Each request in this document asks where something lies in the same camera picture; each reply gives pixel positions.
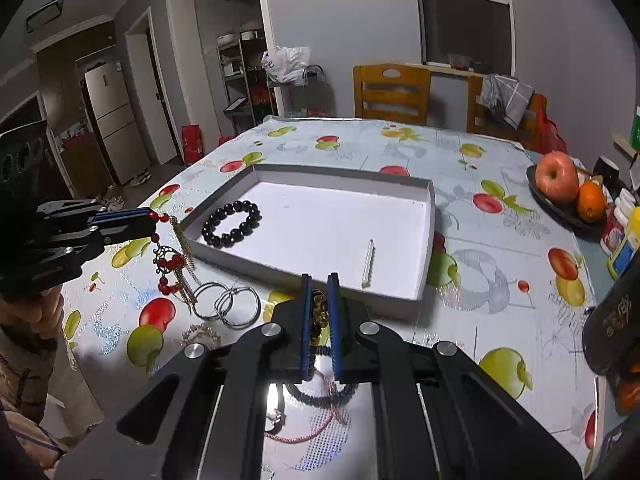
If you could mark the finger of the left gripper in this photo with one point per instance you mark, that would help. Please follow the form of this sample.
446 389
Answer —
125 216
121 234

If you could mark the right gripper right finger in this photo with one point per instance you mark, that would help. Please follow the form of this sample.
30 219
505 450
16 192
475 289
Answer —
437 414

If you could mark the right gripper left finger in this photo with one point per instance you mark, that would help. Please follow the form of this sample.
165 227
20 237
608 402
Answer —
203 415

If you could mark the red bead gold jewelry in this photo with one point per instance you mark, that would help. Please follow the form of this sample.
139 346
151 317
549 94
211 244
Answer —
173 263

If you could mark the round pearl hair clip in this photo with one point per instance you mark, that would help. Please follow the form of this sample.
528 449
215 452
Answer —
200 334

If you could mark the thin silver bangle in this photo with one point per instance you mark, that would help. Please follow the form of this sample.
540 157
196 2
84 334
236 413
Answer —
212 301

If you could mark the person's left hand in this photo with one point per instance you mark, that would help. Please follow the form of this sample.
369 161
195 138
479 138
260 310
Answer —
42 315

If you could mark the red bag on floor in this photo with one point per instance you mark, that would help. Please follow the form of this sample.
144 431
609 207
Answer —
192 144

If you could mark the white refrigerator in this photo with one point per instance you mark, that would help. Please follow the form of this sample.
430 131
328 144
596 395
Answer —
108 105

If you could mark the fruit pattern tablecloth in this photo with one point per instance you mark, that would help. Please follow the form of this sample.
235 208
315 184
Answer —
506 284

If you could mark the white pearl hair clip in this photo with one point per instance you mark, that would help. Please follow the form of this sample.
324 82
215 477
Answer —
367 265

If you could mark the metal storage shelf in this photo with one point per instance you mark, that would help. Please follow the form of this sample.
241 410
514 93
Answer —
249 96

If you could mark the grey cardboard tray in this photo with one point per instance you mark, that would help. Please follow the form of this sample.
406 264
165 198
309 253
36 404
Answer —
318 221

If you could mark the white plastic bag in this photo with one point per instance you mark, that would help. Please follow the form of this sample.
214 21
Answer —
286 65

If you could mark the yellow lid bottle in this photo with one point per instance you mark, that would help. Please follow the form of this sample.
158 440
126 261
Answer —
624 253

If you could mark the black fruit plate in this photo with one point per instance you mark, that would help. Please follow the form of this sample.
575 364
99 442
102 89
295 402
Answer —
566 215

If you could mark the orange fruit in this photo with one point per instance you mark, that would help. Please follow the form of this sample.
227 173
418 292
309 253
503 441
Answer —
590 203

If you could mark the red apple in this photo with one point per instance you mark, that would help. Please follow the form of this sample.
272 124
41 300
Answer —
556 177

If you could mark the left wooden chair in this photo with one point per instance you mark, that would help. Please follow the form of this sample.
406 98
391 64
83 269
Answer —
392 92

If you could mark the wooden chair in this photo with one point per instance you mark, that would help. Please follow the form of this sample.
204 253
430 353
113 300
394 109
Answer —
480 121
392 92

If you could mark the right wooden chair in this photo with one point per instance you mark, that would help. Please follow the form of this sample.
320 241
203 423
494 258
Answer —
480 121

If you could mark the grey checked cloth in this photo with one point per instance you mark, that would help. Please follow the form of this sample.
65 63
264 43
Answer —
506 98

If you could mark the window with white frame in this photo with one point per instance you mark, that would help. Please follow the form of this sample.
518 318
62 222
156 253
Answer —
480 32

